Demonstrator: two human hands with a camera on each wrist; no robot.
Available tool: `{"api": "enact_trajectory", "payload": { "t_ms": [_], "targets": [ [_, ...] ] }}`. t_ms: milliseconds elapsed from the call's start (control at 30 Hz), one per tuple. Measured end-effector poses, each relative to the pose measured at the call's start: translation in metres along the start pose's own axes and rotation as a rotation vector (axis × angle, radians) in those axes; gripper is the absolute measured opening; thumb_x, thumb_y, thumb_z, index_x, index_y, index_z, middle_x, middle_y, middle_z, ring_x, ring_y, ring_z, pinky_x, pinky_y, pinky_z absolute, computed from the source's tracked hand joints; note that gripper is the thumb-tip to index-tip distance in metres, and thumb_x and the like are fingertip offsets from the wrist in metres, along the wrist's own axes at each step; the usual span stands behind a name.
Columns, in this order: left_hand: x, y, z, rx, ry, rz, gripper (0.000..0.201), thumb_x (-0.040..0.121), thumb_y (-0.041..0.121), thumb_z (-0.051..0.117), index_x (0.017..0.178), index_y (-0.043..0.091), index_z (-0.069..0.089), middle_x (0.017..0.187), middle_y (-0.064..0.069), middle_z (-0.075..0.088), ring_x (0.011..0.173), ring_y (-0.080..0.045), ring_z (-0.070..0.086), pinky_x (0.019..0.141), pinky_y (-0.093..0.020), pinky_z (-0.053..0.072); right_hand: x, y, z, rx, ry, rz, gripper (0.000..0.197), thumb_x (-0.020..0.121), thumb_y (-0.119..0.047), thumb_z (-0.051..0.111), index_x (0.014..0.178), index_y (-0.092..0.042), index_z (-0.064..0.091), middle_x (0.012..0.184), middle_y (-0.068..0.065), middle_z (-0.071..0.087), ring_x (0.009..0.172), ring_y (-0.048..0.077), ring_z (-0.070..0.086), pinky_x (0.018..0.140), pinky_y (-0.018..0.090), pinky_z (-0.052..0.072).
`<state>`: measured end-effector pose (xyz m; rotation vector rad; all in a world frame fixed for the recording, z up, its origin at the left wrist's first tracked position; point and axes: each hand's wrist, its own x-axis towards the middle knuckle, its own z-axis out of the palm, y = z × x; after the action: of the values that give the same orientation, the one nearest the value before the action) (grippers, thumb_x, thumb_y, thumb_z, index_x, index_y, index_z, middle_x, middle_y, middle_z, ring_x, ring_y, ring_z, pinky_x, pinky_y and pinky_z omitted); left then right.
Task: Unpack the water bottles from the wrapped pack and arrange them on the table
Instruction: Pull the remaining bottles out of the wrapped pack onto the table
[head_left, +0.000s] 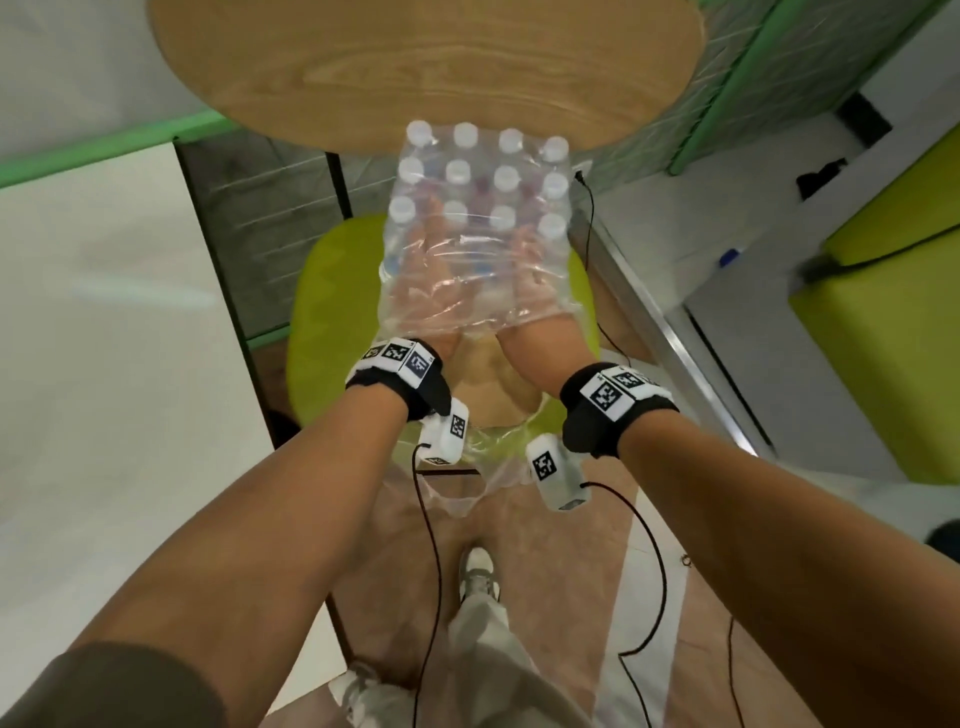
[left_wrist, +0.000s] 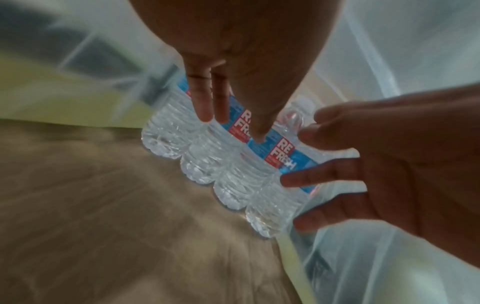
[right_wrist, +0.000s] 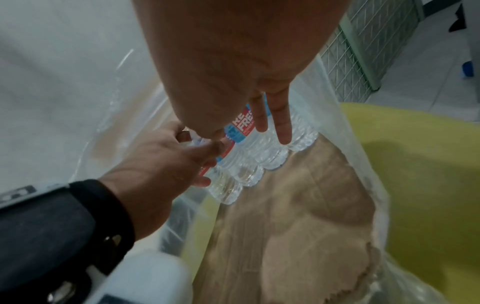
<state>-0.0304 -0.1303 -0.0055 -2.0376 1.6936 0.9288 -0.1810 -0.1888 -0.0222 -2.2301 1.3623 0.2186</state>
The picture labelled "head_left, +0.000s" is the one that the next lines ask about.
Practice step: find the person's left hand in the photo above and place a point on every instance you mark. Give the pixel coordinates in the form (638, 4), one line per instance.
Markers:
(435, 300)

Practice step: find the person's right hand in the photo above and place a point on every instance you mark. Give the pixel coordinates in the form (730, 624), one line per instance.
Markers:
(547, 345)

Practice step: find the pack of water bottles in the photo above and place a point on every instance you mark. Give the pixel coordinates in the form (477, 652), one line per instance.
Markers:
(480, 180)

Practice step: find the person's right forearm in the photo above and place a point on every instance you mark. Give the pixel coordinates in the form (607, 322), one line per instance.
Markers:
(787, 570)

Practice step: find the person's left forearm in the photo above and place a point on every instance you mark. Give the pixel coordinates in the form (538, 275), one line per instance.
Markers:
(262, 540)

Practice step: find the person's beige trousers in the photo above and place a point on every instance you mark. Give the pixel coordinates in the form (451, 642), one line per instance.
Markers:
(487, 660)

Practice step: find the green chair wooden backrest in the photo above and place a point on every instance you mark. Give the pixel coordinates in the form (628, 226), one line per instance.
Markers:
(330, 315)

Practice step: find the green framed mesh fence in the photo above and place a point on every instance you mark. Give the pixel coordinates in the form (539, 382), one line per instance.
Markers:
(262, 225)

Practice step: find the small blue object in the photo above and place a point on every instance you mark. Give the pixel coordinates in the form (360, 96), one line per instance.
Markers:
(729, 259)

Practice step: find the white sneaker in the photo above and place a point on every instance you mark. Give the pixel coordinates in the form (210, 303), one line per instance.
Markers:
(478, 570)
(358, 679)

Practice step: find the black device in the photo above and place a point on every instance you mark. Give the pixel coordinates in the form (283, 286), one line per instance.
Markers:
(821, 180)

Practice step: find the white table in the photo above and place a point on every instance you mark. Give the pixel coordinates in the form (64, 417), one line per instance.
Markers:
(112, 375)

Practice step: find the yellow-green upholstered bench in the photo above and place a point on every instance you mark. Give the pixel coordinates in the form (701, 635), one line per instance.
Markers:
(892, 360)

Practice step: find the black round object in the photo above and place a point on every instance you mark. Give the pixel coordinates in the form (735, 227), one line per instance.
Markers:
(946, 541)

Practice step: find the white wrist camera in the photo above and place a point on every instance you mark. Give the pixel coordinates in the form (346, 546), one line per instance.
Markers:
(562, 487)
(442, 442)

